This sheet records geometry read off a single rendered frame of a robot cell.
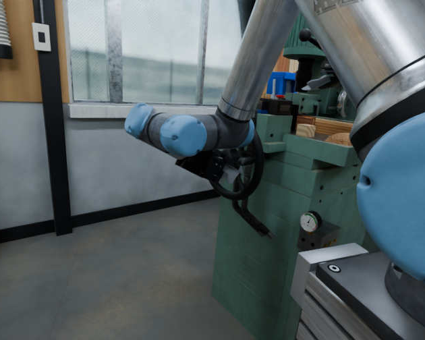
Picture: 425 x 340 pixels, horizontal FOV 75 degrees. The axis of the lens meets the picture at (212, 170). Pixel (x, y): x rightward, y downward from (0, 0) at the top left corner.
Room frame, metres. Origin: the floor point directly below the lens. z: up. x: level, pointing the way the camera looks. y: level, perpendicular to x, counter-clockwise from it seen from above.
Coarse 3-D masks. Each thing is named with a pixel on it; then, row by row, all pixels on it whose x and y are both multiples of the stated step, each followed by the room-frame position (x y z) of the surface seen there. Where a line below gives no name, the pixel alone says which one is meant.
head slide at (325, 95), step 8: (312, 64) 1.19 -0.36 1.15; (320, 64) 1.16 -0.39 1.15; (312, 72) 1.18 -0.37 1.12; (320, 72) 1.16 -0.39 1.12; (328, 88) 1.12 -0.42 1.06; (336, 88) 1.15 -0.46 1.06; (320, 96) 1.14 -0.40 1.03; (328, 96) 1.12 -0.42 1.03; (336, 96) 1.15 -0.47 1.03; (328, 104) 1.12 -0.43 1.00; (336, 104) 1.16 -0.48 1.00; (320, 112) 1.13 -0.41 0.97; (328, 112) 1.13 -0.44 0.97
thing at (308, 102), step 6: (288, 96) 1.10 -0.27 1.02; (294, 96) 1.07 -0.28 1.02; (300, 96) 1.06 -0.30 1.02; (306, 96) 1.08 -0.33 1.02; (312, 96) 1.11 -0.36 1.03; (318, 96) 1.14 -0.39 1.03; (294, 102) 1.07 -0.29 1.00; (300, 102) 1.06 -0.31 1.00; (306, 102) 1.09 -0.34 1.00; (312, 102) 1.11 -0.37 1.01; (300, 108) 1.07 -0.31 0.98; (306, 108) 1.09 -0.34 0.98; (312, 108) 1.12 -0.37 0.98
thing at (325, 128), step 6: (318, 126) 1.03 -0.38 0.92; (324, 126) 1.01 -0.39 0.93; (330, 126) 0.99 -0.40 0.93; (336, 126) 0.98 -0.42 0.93; (342, 126) 0.96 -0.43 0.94; (348, 126) 0.96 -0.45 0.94; (318, 132) 1.02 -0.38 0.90; (324, 132) 1.00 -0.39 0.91; (330, 132) 0.99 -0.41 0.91; (336, 132) 0.97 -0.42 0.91; (342, 132) 0.96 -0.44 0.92; (348, 132) 0.94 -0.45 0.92
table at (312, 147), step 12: (264, 144) 0.89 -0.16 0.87; (276, 144) 0.90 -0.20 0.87; (288, 144) 0.93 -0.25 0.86; (300, 144) 0.90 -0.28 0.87; (312, 144) 0.86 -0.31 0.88; (324, 144) 0.83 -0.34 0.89; (336, 144) 0.81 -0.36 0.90; (312, 156) 0.86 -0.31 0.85; (324, 156) 0.83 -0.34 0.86; (336, 156) 0.80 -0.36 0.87; (348, 156) 0.78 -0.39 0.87
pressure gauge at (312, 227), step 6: (312, 210) 0.79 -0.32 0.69; (300, 216) 0.79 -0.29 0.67; (306, 216) 0.78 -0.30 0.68; (312, 216) 0.76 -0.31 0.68; (318, 216) 0.77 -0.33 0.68; (300, 222) 0.79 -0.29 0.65; (306, 222) 0.77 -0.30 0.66; (312, 222) 0.76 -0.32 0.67; (318, 222) 0.75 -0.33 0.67; (306, 228) 0.77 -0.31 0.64; (312, 228) 0.76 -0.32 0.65; (318, 228) 0.76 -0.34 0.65; (312, 234) 0.78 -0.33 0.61
